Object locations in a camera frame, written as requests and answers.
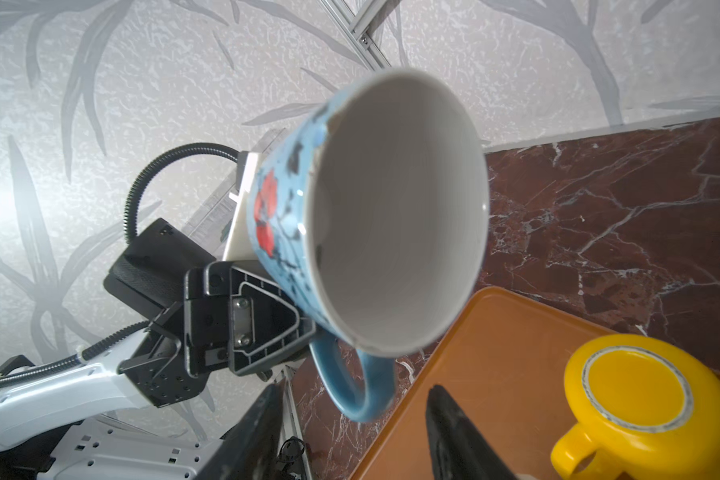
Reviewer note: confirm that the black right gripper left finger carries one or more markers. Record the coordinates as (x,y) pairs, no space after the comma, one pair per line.
(250,451)

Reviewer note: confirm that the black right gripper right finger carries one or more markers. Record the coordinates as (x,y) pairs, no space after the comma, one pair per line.
(457,449)

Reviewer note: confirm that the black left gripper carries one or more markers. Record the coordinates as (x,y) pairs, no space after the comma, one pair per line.
(231,316)

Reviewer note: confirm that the teal dotted mug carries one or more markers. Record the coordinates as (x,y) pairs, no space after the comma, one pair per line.
(373,217)

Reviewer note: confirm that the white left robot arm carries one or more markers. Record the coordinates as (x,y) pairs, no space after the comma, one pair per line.
(52,423)

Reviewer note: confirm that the yellow mug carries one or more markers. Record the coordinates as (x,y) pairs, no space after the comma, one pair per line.
(643,408)

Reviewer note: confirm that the orange plastic tray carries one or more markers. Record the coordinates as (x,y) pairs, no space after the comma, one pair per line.
(503,362)

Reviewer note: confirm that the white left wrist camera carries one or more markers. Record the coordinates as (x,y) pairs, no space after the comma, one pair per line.
(238,246)

